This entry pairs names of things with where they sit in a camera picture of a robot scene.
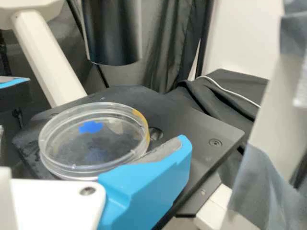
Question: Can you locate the petri dish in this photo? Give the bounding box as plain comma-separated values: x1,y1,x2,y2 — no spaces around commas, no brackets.
38,101,152,182

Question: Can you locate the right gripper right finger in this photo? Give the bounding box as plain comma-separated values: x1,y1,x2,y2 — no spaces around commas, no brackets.
97,134,193,230

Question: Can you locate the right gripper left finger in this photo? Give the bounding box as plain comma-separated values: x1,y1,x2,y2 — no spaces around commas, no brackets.
0,76,31,101

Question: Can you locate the white cable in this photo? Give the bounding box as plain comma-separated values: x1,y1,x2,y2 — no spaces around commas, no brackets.
196,75,262,109

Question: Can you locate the cream microscope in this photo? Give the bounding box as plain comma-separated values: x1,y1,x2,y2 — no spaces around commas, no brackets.
0,0,261,230

